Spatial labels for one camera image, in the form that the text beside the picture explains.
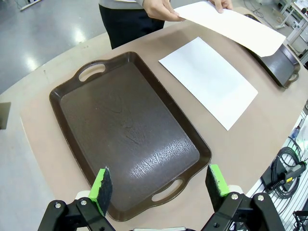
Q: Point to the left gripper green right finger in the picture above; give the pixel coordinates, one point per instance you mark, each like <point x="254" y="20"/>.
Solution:
<point x="215" y="187"/>

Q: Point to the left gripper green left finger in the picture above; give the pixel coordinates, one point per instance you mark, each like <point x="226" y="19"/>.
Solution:
<point x="102" y="190"/>

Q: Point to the white A4 paper sheet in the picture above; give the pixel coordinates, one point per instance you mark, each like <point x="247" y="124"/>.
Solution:
<point x="231" y="26"/>
<point x="207" y="81"/>

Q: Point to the person's left hand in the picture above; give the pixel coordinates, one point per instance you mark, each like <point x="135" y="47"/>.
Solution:
<point x="222" y="4"/>

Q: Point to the person's right hand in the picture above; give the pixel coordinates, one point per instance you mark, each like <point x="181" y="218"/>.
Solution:
<point x="161" y="10"/>

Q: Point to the small black box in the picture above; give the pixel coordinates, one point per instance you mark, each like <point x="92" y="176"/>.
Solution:
<point x="267" y="179"/>

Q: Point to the white slotted panel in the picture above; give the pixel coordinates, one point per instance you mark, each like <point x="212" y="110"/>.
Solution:
<point x="272" y="209"/>

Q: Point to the brown plastic serving tray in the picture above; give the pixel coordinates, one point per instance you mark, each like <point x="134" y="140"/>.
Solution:
<point x="281" y="65"/>
<point x="125" y="125"/>

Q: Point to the grey handheld controller yellow label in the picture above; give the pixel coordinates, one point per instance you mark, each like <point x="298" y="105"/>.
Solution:
<point x="292" y="173"/>

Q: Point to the clear plastic bottle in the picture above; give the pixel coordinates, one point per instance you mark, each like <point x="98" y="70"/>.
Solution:
<point x="295" y="132"/>

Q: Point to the black trousers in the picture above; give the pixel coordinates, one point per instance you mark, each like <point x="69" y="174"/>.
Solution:
<point x="127" y="26"/>

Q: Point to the white grey zip hoodie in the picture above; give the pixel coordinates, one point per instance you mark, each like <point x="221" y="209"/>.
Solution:
<point x="120" y="5"/>

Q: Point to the white frame workbench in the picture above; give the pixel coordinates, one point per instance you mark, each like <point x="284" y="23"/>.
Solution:
<point x="294" y="26"/>

